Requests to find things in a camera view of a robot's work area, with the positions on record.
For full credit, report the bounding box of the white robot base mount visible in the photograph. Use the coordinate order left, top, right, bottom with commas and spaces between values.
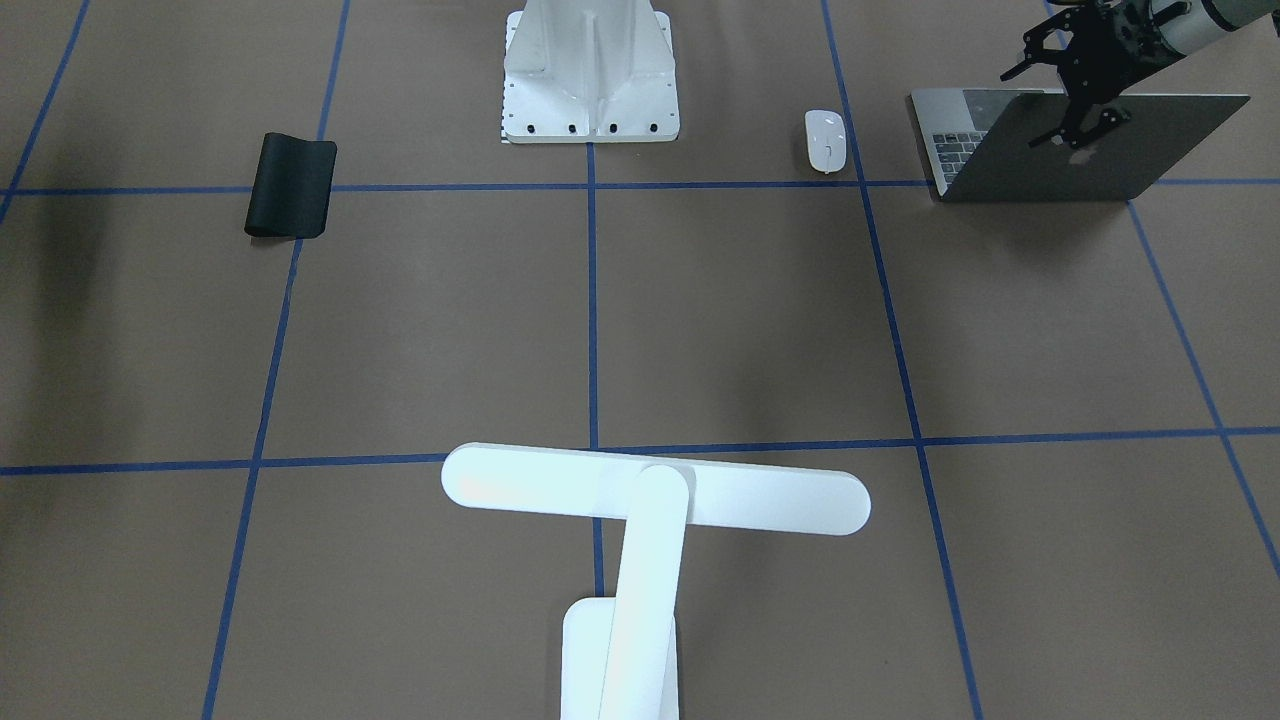
500, 1, 681, 143

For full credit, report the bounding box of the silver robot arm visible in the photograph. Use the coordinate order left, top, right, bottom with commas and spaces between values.
1000, 1, 1277, 149

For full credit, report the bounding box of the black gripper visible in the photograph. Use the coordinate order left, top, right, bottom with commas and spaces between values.
1001, 0, 1171, 149

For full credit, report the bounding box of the grey laptop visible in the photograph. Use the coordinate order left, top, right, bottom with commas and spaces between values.
909, 88, 1251, 202

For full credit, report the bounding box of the white computer mouse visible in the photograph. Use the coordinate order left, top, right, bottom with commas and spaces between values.
804, 109, 849, 176

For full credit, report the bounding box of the black mouse pad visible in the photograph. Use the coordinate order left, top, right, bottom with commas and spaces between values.
244, 132, 338, 240

